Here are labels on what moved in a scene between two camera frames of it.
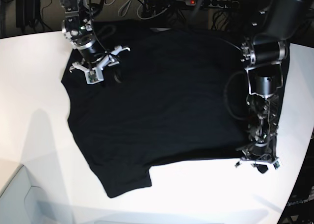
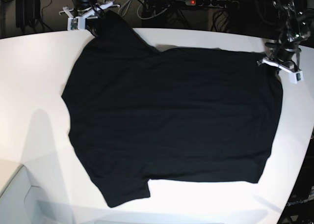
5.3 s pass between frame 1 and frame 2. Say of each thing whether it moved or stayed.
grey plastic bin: stayed
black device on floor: stayed
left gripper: moved
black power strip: stayed
